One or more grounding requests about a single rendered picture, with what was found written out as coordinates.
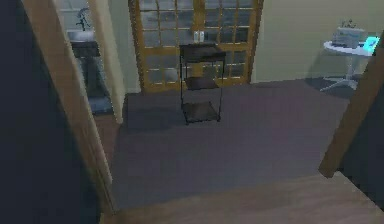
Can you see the wooden glazed double door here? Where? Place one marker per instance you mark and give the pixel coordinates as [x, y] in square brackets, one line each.
[160, 71]

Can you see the dark three-tier shelf stand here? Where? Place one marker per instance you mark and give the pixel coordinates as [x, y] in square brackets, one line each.
[200, 53]

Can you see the white sink basin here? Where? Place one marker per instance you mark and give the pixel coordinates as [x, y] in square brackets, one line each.
[81, 35]

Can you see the black tap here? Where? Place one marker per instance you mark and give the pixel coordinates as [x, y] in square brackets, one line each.
[82, 20]

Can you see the cyan glowing tablet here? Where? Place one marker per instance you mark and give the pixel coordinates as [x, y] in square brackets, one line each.
[371, 42]

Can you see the white round pedestal table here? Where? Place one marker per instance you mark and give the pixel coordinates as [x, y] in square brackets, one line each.
[348, 53]

